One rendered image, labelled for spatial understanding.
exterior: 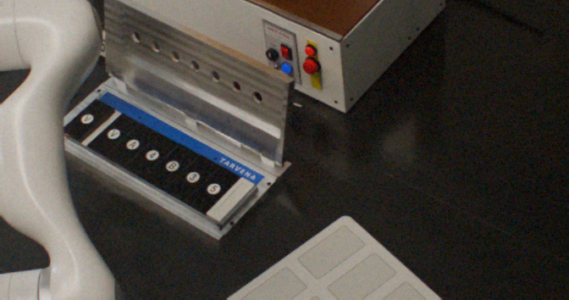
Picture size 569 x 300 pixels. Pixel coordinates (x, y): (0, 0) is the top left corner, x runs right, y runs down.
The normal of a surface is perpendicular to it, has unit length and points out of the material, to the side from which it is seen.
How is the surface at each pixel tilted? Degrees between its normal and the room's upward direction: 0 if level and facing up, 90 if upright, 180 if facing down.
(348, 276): 0
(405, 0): 90
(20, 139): 25
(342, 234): 0
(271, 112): 73
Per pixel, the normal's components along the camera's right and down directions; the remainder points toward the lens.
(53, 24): -0.03, -0.27
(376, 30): 0.79, 0.40
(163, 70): -0.61, 0.42
